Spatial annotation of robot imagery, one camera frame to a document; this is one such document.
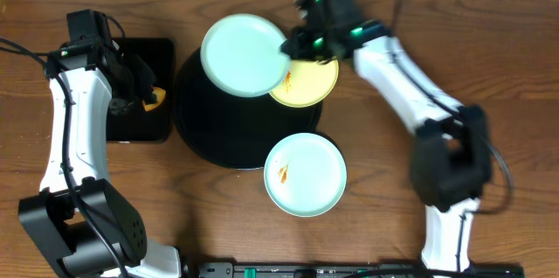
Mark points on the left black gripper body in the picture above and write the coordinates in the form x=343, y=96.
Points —
x=136, y=80

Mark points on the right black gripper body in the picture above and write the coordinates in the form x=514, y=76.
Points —
x=318, y=45

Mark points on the yellow green scrub sponge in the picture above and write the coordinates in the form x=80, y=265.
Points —
x=154, y=99

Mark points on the mint green plate with stain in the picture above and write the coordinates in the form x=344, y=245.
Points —
x=241, y=55

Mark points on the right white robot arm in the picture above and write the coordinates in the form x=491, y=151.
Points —
x=450, y=162

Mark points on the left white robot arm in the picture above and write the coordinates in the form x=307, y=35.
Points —
x=78, y=221

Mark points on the black rectangular tray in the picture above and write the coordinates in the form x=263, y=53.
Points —
x=140, y=125

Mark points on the black round tray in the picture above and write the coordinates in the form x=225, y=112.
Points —
x=230, y=131

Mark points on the yellow plate with stain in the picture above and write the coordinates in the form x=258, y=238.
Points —
x=306, y=83

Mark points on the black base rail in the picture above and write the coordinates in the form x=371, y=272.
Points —
x=391, y=269

